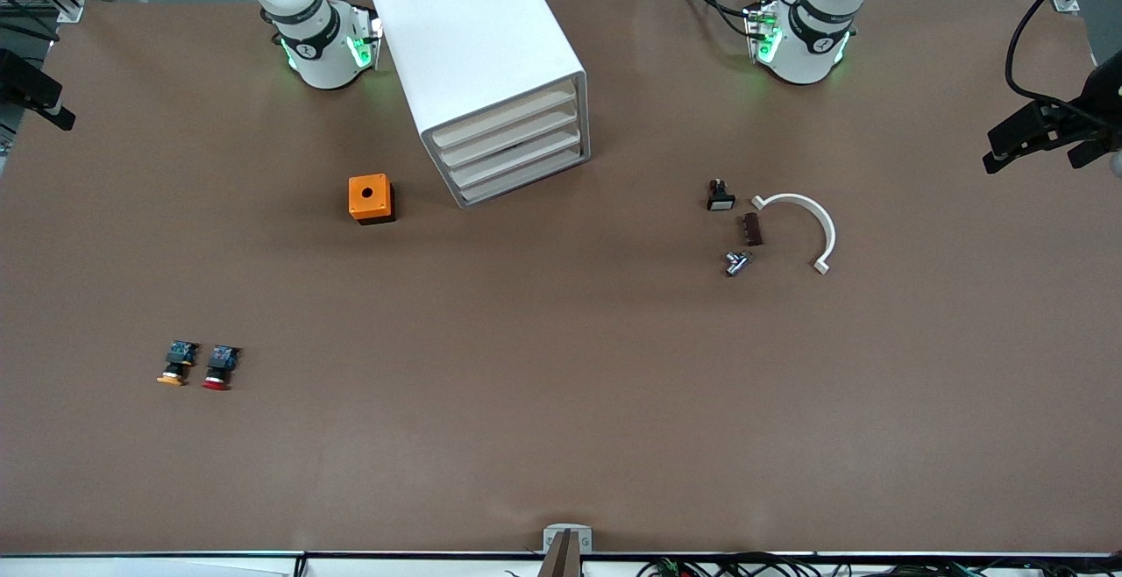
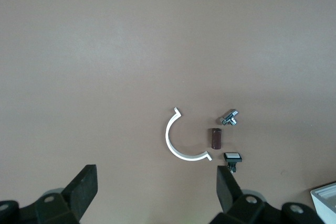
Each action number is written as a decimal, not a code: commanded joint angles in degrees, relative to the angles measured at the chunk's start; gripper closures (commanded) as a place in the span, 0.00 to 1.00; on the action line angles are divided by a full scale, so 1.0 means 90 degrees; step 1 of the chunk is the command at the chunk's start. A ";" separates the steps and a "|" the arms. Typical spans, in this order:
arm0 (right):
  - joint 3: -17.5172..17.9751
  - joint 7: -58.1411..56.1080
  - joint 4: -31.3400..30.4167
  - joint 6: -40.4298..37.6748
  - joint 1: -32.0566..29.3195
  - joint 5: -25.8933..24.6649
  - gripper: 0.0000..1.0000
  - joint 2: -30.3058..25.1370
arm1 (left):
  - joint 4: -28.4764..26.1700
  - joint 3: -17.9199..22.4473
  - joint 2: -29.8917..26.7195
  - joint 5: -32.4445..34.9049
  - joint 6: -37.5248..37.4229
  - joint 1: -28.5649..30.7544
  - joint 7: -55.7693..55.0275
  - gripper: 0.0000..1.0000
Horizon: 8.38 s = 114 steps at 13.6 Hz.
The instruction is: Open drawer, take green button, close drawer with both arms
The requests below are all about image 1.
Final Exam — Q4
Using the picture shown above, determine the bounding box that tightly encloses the orange push button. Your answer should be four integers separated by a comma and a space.
157, 340, 199, 387

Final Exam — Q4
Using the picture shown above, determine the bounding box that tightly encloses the red push button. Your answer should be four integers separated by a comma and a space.
202, 345, 241, 391

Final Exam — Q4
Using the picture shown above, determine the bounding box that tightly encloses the white curved bracket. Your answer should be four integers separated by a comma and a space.
751, 193, 837, 276

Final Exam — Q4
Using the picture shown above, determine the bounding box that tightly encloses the orange button enclosure box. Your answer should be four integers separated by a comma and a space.
348, 174, 396, 226

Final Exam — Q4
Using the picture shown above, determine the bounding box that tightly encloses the white table edge rail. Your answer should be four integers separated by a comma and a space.
0, 549, 1122, 577

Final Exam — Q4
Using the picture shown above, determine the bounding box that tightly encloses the black cable bundle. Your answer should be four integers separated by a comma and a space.
636, 551, 996, 577

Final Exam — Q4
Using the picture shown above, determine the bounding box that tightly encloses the grey mount plate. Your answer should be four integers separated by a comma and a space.
543, 524, 593, 554

